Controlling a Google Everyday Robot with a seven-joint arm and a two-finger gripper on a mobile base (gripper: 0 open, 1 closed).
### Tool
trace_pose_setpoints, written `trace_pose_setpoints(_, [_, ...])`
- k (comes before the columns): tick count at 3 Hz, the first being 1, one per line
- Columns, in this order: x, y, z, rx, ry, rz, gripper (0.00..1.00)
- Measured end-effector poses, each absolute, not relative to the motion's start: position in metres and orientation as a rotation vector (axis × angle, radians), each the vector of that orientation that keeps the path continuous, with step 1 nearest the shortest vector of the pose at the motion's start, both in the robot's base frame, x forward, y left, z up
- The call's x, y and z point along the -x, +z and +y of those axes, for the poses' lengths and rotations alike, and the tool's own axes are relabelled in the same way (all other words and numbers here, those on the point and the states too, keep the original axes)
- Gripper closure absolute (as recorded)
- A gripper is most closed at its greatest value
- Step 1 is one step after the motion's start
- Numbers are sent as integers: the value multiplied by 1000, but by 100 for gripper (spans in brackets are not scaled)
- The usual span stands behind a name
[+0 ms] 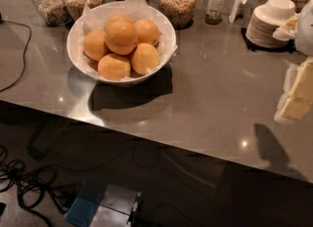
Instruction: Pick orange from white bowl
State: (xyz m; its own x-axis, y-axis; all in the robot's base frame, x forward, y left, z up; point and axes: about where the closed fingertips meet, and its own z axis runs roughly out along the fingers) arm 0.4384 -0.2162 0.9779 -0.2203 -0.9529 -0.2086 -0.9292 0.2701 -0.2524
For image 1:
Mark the white bowl on plates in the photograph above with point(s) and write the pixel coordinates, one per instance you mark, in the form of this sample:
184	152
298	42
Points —
279	11

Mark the orange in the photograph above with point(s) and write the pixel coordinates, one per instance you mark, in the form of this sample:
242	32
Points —
147	31
94	45
118	18
121	37
144	58
114	67

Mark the left glass granola jar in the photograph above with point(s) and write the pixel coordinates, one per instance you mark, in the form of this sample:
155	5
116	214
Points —
53	12

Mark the white ceramic bowl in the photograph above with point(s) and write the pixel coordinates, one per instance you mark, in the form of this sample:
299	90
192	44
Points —
75	38

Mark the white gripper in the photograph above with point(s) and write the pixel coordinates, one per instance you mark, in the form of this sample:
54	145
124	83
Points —
305	30

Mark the glass bottle white label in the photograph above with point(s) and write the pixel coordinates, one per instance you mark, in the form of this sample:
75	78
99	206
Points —
215	4

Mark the stack of paper plates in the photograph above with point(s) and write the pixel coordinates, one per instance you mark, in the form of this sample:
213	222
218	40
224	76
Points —
260	30

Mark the right glass granola jar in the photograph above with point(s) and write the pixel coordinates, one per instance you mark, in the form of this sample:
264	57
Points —
179	12

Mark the black tray under plates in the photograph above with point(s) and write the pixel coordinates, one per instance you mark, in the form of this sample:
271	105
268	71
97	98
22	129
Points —
290	48

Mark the white paper bowl liner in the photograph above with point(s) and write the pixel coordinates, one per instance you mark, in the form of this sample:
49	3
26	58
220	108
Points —
137	6

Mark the blue and grey box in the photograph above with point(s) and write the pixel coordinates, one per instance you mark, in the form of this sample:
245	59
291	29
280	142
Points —
100	204

